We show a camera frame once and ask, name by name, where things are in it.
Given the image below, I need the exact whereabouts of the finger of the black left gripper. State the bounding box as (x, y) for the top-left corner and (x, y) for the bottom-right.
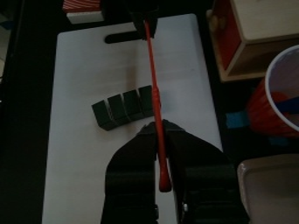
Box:
(129, 10), (161, 40)

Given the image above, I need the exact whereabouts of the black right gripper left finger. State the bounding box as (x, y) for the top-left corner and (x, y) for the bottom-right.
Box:
(99, 121), (161, 224)

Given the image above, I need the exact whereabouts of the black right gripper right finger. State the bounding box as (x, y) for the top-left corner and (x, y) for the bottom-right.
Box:
(161, 118), (252, 224)

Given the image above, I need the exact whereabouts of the red toy knife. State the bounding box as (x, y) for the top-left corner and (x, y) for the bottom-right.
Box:
(143, 18), (174, 193)

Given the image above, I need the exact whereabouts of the red and white toy sushi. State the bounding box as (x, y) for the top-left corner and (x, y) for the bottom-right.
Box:
(62, 0), (107, 25)

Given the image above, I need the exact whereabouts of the beige plate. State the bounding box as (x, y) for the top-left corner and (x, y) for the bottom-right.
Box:
(237, 153), (299, 224)

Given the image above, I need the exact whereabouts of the white cutting board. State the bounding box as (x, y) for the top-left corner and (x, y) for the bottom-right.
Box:
(42, 12), (225, 224)

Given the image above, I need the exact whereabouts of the blue tape patch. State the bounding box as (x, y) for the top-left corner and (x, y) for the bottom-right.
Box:
(226, 110), (252, 130)

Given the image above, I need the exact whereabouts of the red cup with white inside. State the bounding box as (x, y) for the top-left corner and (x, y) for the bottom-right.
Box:
(246, 44), (299, 139)

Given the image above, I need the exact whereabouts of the wooden box with red inside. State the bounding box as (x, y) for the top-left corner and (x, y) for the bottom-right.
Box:
(205, 0), (299, 83)

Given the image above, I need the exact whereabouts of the blue item in cup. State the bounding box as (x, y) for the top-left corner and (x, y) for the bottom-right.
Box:
(276, 95), (299, 116)

